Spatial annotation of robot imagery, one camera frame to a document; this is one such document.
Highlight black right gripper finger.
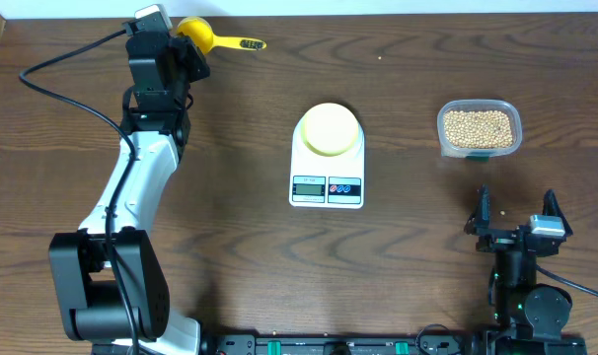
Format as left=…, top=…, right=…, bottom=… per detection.
left=543, top=189, right=573, bottom=237
left=464, top=184, right=490, bottom=235

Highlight yellow measuring scoop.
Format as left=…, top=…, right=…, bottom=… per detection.
left=177, top=16, right=267, bottom=54

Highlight yellow bowl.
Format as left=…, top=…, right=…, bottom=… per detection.
left=299, top=103, right=360, bottom=157

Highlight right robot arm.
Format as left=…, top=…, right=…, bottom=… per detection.
left=464, top=185, right=572, bottom=354

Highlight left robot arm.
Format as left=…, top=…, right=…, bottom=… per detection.
left=48, top=30, right=210, bottom=354

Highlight white digital kitchen scale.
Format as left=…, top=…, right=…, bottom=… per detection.
left=288, top=119, right=365, bottom=209

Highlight green tape strip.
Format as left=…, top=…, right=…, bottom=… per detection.
left=466, top=155, right=489, bottom=162

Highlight soybeans in container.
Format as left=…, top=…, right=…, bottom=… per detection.
left=443, top=110, right=514, bottom=149

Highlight clear plastic container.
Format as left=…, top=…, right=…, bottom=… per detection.
left=437, top=99, right=523, bottom=160

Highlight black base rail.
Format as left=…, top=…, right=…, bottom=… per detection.
left=198, top=334, right=587, bottom=355

